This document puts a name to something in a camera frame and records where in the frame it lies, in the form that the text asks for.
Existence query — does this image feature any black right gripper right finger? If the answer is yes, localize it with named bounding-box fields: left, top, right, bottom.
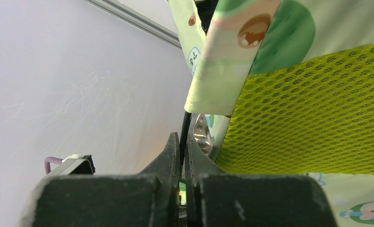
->
left=184, top=135, right=337, bottom=227

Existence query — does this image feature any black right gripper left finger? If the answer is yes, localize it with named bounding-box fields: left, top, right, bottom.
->
left=18, top=132, right=180, bottom=227

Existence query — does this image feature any long black tent pole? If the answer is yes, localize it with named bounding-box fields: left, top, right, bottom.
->
left=179, top=112, right=191, bottom=175

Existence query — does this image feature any green avocado-print pet tent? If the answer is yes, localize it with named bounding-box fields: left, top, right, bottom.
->
left=168, top=0, right=374, bottom=227

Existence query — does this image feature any steel pet bowl far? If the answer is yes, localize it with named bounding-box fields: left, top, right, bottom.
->
left=189, top=113, right=214, bottom=155

